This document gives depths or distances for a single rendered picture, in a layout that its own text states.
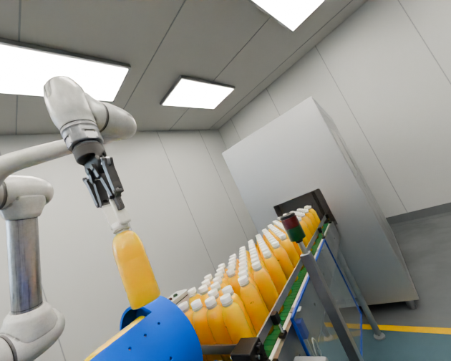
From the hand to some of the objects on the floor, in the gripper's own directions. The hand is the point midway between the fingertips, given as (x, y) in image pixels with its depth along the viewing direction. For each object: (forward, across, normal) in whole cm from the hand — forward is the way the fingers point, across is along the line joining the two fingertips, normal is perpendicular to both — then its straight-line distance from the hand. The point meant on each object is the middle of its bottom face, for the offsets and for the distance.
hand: (116, 214), depth 58 cm
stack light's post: (+151, +19, +46) cm, 159 cm away
